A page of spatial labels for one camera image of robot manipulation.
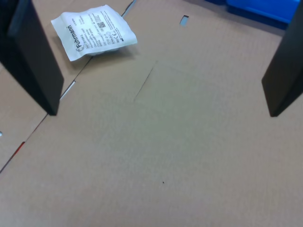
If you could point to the blue plastic storage bin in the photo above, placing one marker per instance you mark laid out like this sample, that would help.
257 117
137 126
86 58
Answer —
260 9

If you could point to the brown cardboard sheet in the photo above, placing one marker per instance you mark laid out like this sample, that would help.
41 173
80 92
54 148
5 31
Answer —
14 106
165 142

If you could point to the white printed cotton packet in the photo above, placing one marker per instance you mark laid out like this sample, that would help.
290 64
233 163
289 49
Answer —
94 30

